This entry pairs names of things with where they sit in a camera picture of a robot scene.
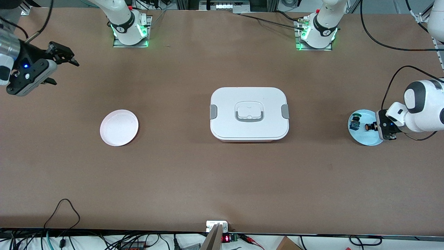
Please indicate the white lunch box grey clips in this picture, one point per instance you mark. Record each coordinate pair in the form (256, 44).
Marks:
(249, 132)

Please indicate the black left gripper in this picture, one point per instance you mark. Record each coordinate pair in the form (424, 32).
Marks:
(384, 127)

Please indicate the orange push button switch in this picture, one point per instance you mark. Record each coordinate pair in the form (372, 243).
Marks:
(368, 127)

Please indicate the green push button switch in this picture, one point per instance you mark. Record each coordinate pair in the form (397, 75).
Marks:
(355, 122)

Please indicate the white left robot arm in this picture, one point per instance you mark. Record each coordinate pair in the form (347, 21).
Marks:
(425, 111)

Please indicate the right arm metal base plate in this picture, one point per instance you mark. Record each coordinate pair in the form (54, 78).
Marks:
(147, 38)

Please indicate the grey metal bar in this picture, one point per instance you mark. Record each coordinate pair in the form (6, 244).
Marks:
(212, 241)

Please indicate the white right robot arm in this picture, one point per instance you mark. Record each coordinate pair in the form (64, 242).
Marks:
(125, 24)

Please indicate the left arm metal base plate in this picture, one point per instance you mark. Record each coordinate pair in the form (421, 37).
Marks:
(299, 43)

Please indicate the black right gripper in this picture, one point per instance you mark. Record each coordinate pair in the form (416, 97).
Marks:
(32, 54)

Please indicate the brown cardboard piece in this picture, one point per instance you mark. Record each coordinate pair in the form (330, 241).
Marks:
(288, 244)

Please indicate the aluminium frame profile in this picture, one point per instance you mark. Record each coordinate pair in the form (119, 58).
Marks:
(437, 52)

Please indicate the light blue round plate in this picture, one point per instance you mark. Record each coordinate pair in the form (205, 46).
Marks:
(364, 139)

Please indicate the red digit display board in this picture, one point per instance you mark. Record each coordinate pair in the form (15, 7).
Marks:
(227, 238)

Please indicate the small white mounted device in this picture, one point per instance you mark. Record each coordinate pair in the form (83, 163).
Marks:
(211, 225)

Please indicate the lit grey control box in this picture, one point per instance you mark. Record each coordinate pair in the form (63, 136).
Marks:
(225, 5)

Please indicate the pale pink round plate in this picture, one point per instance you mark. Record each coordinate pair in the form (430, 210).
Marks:
(119, 127)

